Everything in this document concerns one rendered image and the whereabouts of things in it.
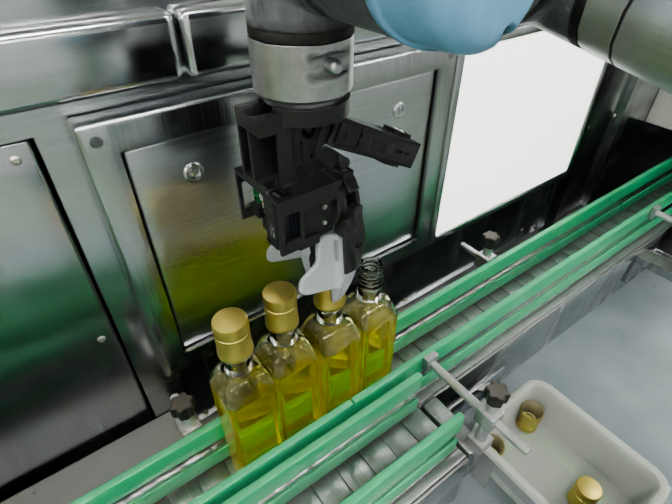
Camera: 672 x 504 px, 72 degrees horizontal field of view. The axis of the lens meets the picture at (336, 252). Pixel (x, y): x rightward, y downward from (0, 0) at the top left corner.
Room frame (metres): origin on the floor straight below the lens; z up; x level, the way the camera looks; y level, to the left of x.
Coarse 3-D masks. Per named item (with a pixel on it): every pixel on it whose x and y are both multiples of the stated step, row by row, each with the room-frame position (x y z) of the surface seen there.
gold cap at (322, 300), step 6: (318, 294) 0.35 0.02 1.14; (324, 294) 0.35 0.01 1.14; (330, 294) 0.35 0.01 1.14; (318, 300) 0.35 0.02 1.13; (324, 300) 0.35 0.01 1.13; (330, 300) 0.35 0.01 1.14; (342, 300) 0.35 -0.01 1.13; (318, 306) 0.35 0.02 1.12; (324, 306) 0.35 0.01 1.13; (330, 306) 0.35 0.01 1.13; (336, 306) 0.35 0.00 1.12; (342, 306) 0.35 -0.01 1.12
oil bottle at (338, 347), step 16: (304, 320) 0.37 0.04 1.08; (352, 320) 0.36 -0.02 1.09; (320, 336) 0.34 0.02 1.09; (336, 336) 0.34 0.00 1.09; (352, 336) 0.35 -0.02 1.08; (320, 352) 0.33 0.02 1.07; (336, 352) 0.33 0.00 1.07; (352, 352) 0.35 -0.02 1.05; (320, 368) 0.33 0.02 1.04; (336, 368) 0.33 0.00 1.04; (352, 368) 0.35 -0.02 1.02; (320, 384) 0.33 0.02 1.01; (336, 384) 0.33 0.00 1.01; (352, 384) 0.35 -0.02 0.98; (320, 400) 0.33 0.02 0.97; (336, 400) 0.33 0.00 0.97; (320, 416) 0.33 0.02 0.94
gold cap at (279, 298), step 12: (264, 288) 0.34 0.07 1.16; (276, 288) 0.34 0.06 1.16; (288, 288) 0.34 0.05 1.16; (264, 300) 0.32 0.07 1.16; (276, 300) 0.32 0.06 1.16; (288, 300) 0.32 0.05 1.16; (264, 312) 0.33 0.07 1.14; (276, 312) 0.31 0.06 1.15; (288, 312) 0.32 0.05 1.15; (276, 324) 0.32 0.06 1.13; (288, 324) 0.32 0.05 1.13
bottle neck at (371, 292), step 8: (360, 264) 0.40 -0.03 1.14; (368, 264) 0.41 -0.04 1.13; (376, 264) 0.40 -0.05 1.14; (360, 272) 0.39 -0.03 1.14; (368, 272) 0.38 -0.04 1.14; (376, 272) 0.38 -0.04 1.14; (360, 280) 0.39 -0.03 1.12; (368, 280) 0.38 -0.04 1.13; (376, 280) 0.38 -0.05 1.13; (360, 288) 0.39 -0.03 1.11; (368, 288) 0.38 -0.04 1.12; (376, 288) 0.38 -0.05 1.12; (360, 296) 0.39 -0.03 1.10; (368, 296) 0.38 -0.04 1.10; (376, 296) 0.39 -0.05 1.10
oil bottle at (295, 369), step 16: (304, 336) 0.34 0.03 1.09; (256, 352) 0.33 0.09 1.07; (272, 352) 0.31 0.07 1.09; (288, 352) 0.31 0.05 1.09; (304, 352) 0.32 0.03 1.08; (272, 368) 0.30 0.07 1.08; (288, 368) 0.30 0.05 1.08; (304, 368) 0.31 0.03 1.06; (288, 384) 0.30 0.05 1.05; (304, 384) 0.31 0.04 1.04; (288, 400) 0.30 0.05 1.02; (304, 400) 0.31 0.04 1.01; (288, 416) 0.30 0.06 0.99; (304, 416) 0.31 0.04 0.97; (288, 432) 0.30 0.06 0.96
